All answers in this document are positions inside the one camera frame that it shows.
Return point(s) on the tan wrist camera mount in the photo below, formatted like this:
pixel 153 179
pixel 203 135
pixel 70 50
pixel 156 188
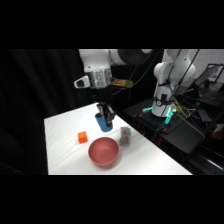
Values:
pixel 122 83

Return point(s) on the blue plastic cup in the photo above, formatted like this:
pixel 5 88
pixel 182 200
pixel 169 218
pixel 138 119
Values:
pixel 102 124

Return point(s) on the black robot stand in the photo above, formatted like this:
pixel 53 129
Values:
pixel 186 133

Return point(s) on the grey plush toy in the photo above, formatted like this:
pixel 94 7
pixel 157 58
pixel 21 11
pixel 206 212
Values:
pixel 125 136

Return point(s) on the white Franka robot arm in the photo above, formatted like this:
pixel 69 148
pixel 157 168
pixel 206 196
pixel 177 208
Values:
pixel 96 60

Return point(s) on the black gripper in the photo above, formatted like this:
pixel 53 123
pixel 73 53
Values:
pixel 102 95

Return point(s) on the orange cube block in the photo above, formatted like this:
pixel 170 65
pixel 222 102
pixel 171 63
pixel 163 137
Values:
pixel 82 137

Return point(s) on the black curtain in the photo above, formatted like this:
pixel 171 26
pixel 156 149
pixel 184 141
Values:
pixel 33 100

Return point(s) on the dark laptop screen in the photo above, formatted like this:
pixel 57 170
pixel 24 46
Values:
pixel 208 78

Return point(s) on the pink plastic bowl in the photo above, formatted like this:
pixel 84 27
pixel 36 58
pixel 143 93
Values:
pixel 104 150

